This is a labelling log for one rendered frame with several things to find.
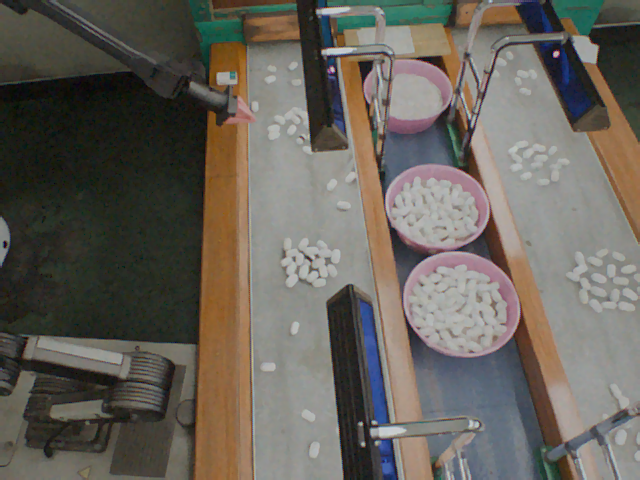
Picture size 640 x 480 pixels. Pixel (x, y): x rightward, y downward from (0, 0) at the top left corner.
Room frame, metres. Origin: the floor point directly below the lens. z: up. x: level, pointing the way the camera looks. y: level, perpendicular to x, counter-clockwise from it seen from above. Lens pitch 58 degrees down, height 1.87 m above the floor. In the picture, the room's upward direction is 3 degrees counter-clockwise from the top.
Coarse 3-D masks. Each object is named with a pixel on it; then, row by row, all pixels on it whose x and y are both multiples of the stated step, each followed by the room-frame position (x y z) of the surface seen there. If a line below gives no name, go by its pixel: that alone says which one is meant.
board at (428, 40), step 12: (420, 24) 1.54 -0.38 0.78; (432, 24) 1.54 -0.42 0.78; (348, 36) 1.50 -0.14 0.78; (420, 36) 1.48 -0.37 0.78; (432, 36) 1.47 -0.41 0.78; (444, 36) 1.47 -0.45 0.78; (420, 48) 1.42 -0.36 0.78; (432, 48) 1.41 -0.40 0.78; (444, 48) 1.41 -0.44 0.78; (360, 60) 1.38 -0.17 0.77
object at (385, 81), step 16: (320, 16) 1.12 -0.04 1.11; (336, 16) 1.13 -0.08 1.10; (384, 16) 1.13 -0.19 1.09; (336, 48) 0.99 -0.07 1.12; (352, 48) 0.98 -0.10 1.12; (368, 48) 0.98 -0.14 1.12; (384, 48) 0.98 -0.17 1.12; (384, 80) 0.98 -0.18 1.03; (384, 96) 0.98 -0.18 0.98; (384, 112) 0.98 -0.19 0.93; (384, 128) 0.97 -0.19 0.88; (384, 144) 0.98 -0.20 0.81; (384, 176) 0.96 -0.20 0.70
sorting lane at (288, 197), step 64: (256, 64) 1.43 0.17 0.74; (256, 128) 1.14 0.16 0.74; (256, 192) 0.90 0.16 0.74; (320, 192) 0.88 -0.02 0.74; (256, 256) 0.69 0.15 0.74; (256, 320) 0.52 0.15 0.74; (320, 320) 0.51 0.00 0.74; (256, 384) 0.36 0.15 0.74; (320, 384) 0.36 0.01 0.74; (256, 448) 0.23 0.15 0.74; (320, 448) 0.22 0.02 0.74
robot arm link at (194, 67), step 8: (168, 64) 1.05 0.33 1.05; (176, 64) 1.06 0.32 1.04; (184, 64) 1.12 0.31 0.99; (192, 64) 1.13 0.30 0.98; (200, 64) 1.15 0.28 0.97; (184, 72) 1.05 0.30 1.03; (192, 72) 1.10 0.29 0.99; (200, 72) 1.11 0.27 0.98; (184, 80) 1.04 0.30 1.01; (176, 88) 1.04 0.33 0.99; (168, 96) 1.03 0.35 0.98
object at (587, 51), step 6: (576, 36) 1.45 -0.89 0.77; (576, 42) 1.42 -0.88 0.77; (582, 42) 1.42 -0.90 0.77; (588, 42) 1.42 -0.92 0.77; (576, 48) 1.39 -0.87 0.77; (582, 48) 1.39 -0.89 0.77; (588, 48) 1.39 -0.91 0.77; (594, 48) 1.39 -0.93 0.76; (582, 54) 1.36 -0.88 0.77; (588, 54) 1.36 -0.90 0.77; (594, 54) 1.36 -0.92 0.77; (582, 60) 1.33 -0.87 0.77; (588, 60) 1.33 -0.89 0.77; (594, 60) 1.33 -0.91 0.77
